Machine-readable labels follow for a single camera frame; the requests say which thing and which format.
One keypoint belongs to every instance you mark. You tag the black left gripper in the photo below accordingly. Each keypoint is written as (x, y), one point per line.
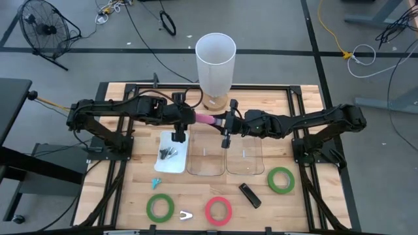
(179, 114)

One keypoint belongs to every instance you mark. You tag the black aluminium table frame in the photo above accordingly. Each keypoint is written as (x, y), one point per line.
(156, 87)

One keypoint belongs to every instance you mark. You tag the black stapler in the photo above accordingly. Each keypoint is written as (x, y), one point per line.
(249, 196)

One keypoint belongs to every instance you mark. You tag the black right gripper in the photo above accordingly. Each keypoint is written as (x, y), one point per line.
(233, 122)

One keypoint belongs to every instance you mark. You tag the small white clip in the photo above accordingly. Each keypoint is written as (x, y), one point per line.
(183, 213)

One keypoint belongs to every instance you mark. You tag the pink tape roll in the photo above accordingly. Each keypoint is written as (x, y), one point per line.
(209, 211)

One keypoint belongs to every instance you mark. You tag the black desk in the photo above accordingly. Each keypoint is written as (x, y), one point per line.
(13, 104)

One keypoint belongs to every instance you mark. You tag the white paper cup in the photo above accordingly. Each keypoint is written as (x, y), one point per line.
(215, 72)

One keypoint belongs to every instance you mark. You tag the grey table foot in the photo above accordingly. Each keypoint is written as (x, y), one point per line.
(375, 19)
(385, 106)

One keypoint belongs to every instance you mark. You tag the white plastic bin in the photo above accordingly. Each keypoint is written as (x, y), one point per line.
(170, 166)

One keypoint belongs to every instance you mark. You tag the teal push pin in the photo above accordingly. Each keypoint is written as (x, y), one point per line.
(155, 183)

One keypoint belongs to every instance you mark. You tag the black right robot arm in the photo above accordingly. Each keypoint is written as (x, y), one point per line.
(310, 122)

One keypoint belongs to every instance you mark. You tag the black floor fan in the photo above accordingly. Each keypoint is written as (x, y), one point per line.
(45, 30)

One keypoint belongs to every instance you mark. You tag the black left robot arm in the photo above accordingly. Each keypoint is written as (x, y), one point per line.
(107, 109)

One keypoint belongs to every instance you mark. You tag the green tape roll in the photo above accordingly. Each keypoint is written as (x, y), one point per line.
(150, 209)
(271, 180)

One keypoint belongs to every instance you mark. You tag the clear plastic bin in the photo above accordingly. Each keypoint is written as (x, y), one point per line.
(205, 163)
(245, 163)

